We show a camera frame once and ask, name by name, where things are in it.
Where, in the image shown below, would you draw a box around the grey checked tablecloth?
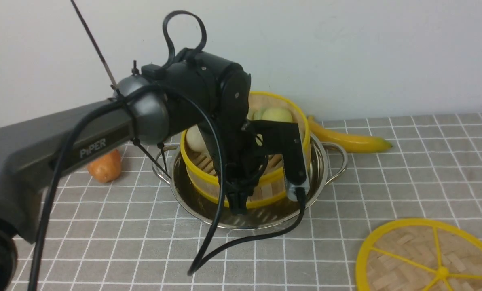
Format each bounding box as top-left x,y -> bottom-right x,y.
6,112 -> 482,291

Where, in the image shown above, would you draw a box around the stainless steel pot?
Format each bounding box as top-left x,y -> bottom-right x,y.
152,135 -> 348,231

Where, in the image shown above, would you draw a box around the yellow bamboo steamer lid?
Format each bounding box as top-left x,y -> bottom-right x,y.
355,219 -> 482,291

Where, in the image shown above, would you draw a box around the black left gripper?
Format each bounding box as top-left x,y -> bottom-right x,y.
209,121 -> 272,215

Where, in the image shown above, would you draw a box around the yellow-green steamed bun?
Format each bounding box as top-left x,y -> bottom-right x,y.
252,107 -> 293,123

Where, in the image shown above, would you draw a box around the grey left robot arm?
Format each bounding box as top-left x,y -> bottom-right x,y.
0,48 -> 266,291

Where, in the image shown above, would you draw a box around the yellow bamboo steamer basket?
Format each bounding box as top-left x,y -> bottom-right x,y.
180,91 -> 311,209

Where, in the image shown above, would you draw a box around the yellow banana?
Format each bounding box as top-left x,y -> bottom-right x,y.
307,115 -> 393,153

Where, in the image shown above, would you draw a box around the brown potato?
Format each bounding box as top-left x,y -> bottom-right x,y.
87,149 -> 122,184

